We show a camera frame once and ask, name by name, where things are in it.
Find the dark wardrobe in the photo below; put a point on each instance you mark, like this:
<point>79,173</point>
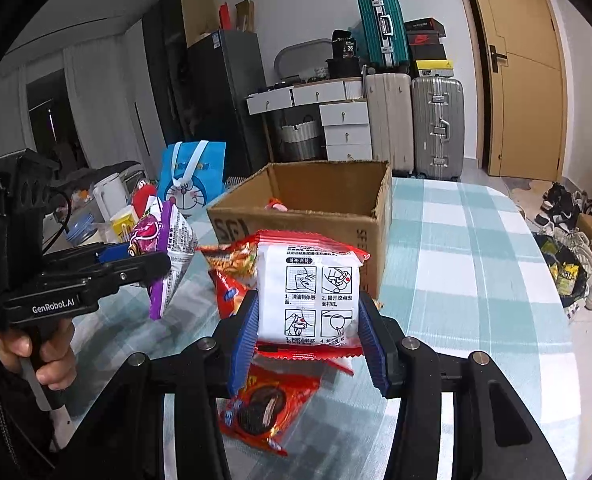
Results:
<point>168,70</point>

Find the white suitcase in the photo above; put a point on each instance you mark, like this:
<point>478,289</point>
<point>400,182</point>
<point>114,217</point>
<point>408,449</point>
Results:
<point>388,125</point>

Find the woven laundry basket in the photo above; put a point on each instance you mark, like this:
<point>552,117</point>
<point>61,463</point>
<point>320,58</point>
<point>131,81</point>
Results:
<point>301,140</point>

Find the dark grey fridge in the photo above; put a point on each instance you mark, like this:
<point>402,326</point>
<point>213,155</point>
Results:
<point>226,100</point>

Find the wooden door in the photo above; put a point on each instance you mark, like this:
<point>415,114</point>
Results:
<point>521,85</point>

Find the yellow drink carton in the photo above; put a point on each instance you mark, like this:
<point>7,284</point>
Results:
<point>121,222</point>

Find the slim red box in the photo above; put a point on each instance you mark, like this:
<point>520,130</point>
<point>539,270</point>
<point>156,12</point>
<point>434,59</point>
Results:
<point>225,17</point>

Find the person's left forearm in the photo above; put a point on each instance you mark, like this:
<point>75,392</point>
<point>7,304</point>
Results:
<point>6,435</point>

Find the black labelled bag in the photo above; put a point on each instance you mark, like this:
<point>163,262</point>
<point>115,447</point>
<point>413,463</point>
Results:
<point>345,45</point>

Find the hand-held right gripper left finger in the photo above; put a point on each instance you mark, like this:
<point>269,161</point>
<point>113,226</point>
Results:
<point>243,345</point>

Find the purple grape candy packet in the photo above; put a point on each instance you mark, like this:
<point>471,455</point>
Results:
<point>176,245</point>

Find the red gold noodle snack packet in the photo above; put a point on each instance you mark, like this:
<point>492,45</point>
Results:
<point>231,260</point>

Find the group of sneakers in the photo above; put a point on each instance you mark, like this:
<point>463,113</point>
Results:
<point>561,210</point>

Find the white electric kettle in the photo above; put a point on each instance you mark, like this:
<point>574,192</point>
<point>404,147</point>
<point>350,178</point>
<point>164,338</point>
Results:
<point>110,195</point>

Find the yellow black shoe box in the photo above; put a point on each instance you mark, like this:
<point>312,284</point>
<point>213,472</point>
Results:
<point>433,69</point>

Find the red logo shoe box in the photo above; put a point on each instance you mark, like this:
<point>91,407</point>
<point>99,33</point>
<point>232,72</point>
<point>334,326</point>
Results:
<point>426,39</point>

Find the white dressing table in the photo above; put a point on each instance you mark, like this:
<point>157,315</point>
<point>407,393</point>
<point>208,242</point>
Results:
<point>346,130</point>

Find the red sandwich cookie packet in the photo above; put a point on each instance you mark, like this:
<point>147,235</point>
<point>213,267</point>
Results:
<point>271,405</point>

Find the oval framed mirror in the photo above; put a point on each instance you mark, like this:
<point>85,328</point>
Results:
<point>282,60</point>

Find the teal suitcase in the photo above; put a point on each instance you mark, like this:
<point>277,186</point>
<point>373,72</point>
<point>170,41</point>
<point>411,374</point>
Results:
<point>383,30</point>

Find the person's left hand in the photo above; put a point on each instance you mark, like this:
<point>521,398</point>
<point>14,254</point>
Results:
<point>56,355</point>

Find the red biscuit packet blue logo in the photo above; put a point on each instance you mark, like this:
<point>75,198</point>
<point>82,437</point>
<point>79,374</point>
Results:
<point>226,295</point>

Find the silver suitcase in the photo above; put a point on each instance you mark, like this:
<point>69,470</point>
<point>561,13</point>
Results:
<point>438,130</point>

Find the slim brown box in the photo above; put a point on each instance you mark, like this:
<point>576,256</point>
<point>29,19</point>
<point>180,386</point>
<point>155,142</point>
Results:
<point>244,16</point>

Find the white packet red edges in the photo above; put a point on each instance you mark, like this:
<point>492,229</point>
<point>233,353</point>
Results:
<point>306,285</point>

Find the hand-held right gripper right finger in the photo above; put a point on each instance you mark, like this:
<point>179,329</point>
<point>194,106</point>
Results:
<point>376,355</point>

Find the black plastic bag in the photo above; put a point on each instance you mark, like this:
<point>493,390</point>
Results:
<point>566,270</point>

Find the red gift box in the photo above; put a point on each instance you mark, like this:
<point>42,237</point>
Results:
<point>143,197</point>

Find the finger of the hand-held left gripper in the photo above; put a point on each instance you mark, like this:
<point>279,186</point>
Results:
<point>136,270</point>
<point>116,252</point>

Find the blue cartoon tote bag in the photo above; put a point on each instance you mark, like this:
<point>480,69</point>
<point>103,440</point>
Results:
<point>208,170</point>

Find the plain black shoe box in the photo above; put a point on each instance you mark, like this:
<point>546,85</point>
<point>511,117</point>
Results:
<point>428,52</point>

